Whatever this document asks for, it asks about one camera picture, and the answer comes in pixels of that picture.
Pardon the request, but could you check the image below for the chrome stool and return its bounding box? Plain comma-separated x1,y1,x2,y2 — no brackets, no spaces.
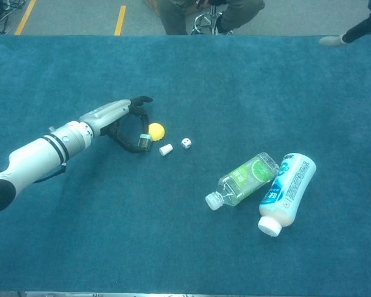
190,4,235,36

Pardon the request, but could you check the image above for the teal carpet table mat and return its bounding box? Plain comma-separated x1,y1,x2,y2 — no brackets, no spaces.
0,35,371,293

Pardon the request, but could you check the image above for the seated person in green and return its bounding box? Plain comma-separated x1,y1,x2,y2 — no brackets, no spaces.
157,0,266,36

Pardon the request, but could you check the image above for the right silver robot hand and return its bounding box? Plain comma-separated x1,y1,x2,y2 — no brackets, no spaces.
318,0,371,48

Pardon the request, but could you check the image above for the yellow ridged dome cap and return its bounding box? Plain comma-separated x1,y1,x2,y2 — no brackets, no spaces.
148,123,166,142

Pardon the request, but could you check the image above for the clear bottle green label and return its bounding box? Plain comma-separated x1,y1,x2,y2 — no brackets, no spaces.
205,152,281,211

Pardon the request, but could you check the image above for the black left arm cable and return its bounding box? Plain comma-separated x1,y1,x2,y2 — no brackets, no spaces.
33,162,67,185

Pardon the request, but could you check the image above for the white drink bottle blue label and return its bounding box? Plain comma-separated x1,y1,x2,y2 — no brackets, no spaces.
257,152,317,238

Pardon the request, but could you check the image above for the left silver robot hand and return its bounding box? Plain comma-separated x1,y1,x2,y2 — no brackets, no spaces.
79,95,154,154

